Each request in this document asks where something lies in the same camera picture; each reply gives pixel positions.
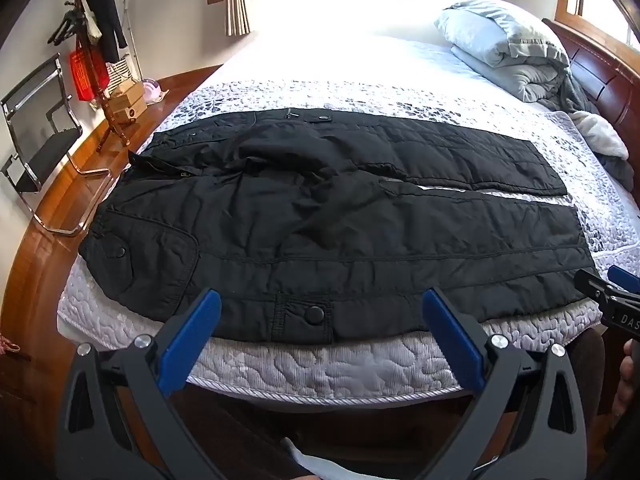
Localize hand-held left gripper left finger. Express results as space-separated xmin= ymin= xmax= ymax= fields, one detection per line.
xmin=56 ymin=287 xmax=223 ymax=480

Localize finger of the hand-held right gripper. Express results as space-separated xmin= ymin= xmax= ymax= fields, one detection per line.
xmin=607 ymin=265 xmax=640 ymax=295
xmin=574 ymin=269 xmax=640 ymax=313

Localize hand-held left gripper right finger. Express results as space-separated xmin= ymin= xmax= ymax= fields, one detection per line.
xmin=421 ymin=287 xmax=587 ymax=480

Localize black quilted pants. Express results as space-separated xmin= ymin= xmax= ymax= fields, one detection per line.
xmin=77 ymin=107 xmax=597 ymax=346

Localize person's right hand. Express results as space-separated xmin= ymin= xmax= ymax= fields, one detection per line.
xmin=616 ymin=340 xmax=640 ymax=418

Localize dark grey cloth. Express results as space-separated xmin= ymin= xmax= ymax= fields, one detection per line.
xmin=597 ymin=152 xmax=636 ymax=191

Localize white fleece cloth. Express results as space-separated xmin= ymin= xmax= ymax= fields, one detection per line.
xmin=570 ymin=110 xmax=630 ymax=161

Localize wooden bed headboard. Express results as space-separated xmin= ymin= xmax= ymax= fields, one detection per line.
xmin=542 ymin=17 xmax=640 ymax=191

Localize grey folded comforter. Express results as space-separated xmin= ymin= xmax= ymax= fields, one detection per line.
xmin=450 ymin=45 xmax=601 ymax=113

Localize cardboard box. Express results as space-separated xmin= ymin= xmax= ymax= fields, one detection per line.
xmin=107 ymin=97 xmax=148 ymax=123
xmin=112 ymin=81 xmax=146 ymax=103

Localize black chrome chair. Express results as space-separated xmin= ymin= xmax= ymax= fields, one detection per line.
xmin=0 ymin=52 xmax=112 ymax=237

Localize wooden coat rack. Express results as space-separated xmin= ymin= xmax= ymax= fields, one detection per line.
xmin=47 ymin=0 xmax=138 ymax=153

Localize bed with white quilt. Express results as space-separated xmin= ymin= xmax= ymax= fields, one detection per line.
xmin=56 ymin=35 xmax=640 ymax=403

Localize folded light blue duvet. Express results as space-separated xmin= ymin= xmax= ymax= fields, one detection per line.
xmin=434 ymin=0 xmax=571 ymax=68

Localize white striped bag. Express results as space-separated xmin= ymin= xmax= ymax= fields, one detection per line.
xmin=105 ymin=57 xmax=135 ymax=93

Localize red bag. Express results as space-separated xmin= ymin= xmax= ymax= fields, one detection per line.
xmin=69 ymin=49 xmax=110 ymax=103

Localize metal pole stand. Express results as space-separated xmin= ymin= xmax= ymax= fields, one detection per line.
xmin=120 ymin=0 xmax=142 ymax=81

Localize beige hanging cloth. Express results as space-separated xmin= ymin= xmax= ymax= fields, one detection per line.
xmin=82 ymin=0 xmax=103 ymax=41

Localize black hanging garment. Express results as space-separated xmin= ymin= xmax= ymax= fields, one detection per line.
xmin=80 ymin=0 xmax=128 ymax=63

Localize black clothes hangers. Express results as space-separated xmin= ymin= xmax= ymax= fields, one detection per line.
xmin=47 ymin=10 xmax=83 ymax=45

